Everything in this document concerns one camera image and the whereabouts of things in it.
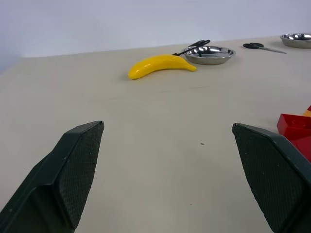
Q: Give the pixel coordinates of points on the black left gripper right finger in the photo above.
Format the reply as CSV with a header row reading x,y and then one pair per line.
x,y
267,170

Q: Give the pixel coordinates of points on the red plastic block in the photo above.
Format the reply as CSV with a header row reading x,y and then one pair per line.
x,y
294,125
303,148

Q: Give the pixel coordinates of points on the yellow plastic banana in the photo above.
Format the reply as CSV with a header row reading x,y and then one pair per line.
x,y
155,65

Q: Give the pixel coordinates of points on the round steel dish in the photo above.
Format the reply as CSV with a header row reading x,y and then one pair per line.
x,y
209,54
297,40

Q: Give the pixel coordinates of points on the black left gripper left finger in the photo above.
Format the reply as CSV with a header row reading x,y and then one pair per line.
x,y
73,170

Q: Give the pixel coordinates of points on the orange plastic block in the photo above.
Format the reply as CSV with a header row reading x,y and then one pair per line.
x,y
308,111

